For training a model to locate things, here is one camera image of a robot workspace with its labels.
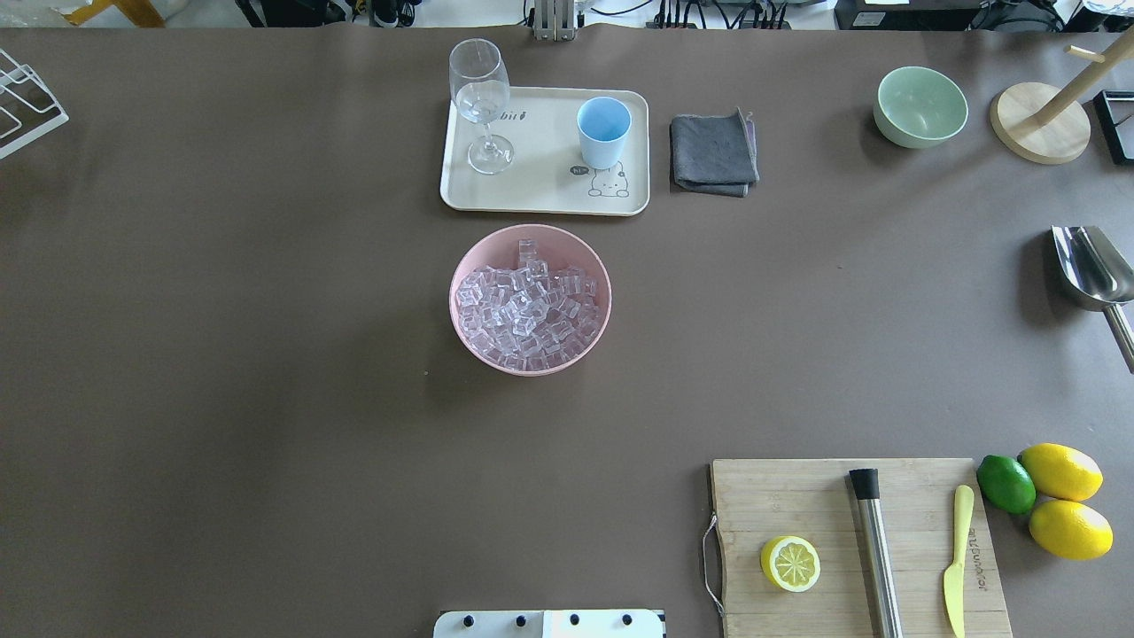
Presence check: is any pink bowl of ice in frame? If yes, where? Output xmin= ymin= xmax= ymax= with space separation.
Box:
xmin=448 ymin=223 xmax=612 ymax=377

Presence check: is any stainless steel ice scoop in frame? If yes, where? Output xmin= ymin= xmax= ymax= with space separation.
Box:
xmin=1052 ymin=226 xmax=1133 ymax=371

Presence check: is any light blue plastic cup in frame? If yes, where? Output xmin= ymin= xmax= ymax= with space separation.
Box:
xmin=576 ymin=96 xmax=634 ymax=169

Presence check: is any cream rabbit serving tray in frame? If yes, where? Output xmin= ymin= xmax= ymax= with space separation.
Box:
xmin=439 ymin=86 xmax=651 ymax=215

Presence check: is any grey folded cloth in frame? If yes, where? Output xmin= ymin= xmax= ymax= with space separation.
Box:
xmin=670 ymin=109 xmax=760 ymax=198

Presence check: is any clear wine glass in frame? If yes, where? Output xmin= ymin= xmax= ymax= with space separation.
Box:
xmin=448 ymin=39 xmax=514 ymax=175

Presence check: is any bamboo cutting board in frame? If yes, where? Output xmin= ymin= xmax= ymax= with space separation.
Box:
xmin=710 ymin=459 xmax=978 ymax=637

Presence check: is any half lemon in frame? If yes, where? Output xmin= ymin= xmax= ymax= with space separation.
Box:
xmin=760 ymin=534 xmax=821 ymax=593

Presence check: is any pale green bowl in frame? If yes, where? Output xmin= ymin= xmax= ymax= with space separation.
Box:
xmin=874 ymin=67 xmax=968 ymax=150

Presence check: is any steel muddler black tip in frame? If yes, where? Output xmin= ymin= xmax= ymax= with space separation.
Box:
xmin=848 ymin=468 xmax=905 ymax=637

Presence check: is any yellow plastic knife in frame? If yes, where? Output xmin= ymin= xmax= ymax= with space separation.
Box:
xmin=941 ymin=485 xmax=975 ymax=637

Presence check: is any green lime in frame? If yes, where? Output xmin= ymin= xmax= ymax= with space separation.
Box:
xmin=976 ymin=454 xmax=1036 ymax=516

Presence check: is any wooden mug tree stand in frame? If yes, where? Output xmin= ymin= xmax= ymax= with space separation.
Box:
xmin=989 ymin=31 xmax=1133 ymax=165

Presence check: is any upper yellow lemon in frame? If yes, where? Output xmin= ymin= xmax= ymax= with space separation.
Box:
xmin=1017 ymin=441 xmax=1103 ymax=503

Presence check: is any yellow lemon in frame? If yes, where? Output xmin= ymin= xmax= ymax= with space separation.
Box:
xmin=1017 ymin=441 xmax=1103 ymax=503
xmin=1029 ymin=500 xmax=1114 ymax=561

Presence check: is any lower yellow lemon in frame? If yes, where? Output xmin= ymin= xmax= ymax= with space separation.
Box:
xmin=1029 ymin=500 xmax=1114 ymax=561

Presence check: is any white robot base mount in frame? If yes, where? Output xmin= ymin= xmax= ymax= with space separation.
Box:
xmin=433 ymin=607 xmax=667 ymax=637

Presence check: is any white wire cup rack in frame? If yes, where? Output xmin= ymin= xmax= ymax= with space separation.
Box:
xmin=1 ymin=50 xmax=70 ymax=159

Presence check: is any black frame tray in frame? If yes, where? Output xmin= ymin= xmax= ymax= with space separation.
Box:
xmin=1092 ymin=90 xmax=1133 ymax=165

